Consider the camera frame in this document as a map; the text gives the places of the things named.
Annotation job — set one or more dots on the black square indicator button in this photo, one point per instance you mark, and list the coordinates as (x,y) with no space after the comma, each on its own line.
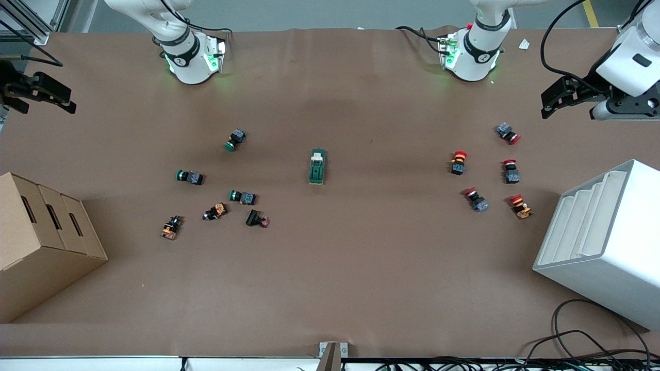
(254,218)

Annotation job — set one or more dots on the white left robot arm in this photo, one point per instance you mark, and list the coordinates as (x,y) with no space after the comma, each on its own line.
(477,54)

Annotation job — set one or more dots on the red button orange block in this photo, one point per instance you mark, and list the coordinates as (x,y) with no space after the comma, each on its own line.
(521,207)

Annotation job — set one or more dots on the metal table edge bracket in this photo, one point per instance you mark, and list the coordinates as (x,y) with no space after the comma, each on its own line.
(332,355)

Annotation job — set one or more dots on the small white paper scrap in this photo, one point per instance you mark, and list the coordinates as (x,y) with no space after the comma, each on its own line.
(524,44)

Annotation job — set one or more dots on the brown cardboard box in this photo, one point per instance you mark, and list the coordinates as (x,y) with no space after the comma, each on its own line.
(36,257)

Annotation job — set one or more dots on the green load switch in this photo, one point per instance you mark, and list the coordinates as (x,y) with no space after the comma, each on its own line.
(318,167)

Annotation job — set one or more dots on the green mushroom push button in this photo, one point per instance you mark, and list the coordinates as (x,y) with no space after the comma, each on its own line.
(244,197)
(235,139)
(192,178)

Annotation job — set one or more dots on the red button blue-grey block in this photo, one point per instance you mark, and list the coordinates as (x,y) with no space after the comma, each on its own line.
(477,201)
(511,174)
(507,132)

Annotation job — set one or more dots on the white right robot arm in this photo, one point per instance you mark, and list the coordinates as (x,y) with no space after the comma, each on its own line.
(188,59)

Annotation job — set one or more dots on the brown table cover sheet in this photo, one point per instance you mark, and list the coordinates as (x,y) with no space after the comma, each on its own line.
(361,268)

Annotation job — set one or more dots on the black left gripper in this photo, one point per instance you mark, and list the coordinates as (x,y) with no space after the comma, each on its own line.
(588,88)

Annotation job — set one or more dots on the black orange selector switch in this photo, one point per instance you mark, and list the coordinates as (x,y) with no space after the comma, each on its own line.
(171,228)
(215,211)

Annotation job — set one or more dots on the aluminium frame profile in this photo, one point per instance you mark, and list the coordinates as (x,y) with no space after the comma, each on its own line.
(26,23)

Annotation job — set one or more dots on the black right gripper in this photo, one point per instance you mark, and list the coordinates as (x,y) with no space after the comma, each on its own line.
(11,84)

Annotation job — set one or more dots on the white stepped storage rack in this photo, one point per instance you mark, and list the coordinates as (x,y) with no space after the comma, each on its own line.
(613,268)

